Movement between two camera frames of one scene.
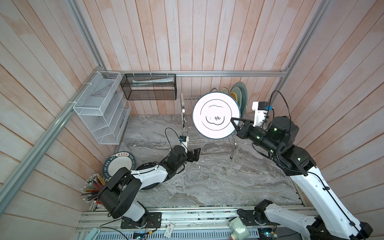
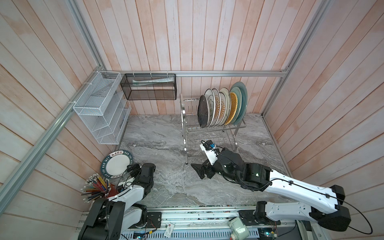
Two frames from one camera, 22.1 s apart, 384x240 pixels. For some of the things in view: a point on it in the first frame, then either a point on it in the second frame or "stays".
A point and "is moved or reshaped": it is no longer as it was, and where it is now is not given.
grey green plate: (242, 87) stays
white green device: (238, 231) stays
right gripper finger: (242, 119) -> (196, 167)
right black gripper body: (256, 136) -> (216, 168)
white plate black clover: (212, 114) is moved or reshaped
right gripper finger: (236, 127) -> (200, 169)
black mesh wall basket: (149, 86) stays
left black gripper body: (190, 158) -> (135, 173)
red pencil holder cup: (94, 184) stays
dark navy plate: (145, 165) is moved or reshaped
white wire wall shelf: (103, 109) stays
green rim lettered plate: (117, 161) stays
